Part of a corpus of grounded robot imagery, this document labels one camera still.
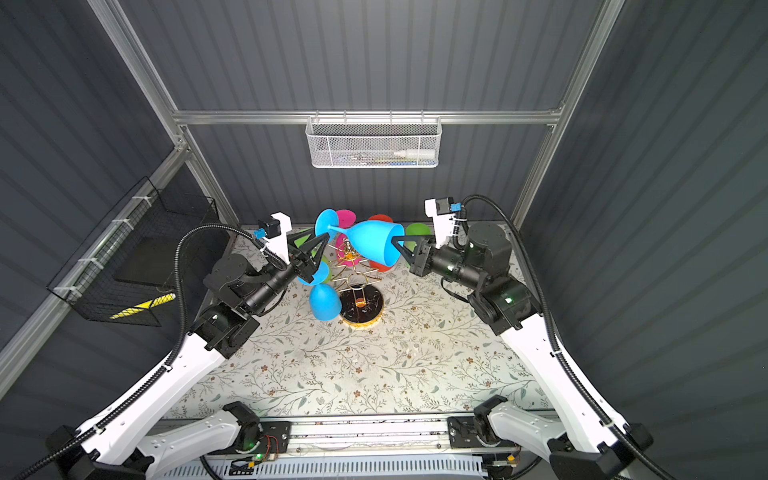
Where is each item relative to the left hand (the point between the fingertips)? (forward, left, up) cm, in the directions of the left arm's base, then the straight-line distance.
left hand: (321, 232), depth 62 cm
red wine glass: (+11, -10, -25) cm, 29 cm away
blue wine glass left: (-4, +2, -21) cm, 21 cm away
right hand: (-5, -15, +1) cm, 16 cm away
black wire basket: (+2, +47, -12) cm, 49 cm away
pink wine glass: (+5, -3, -13) cm, 15 cm away
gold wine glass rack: (+6, -6, -40) cm, 41 cm away
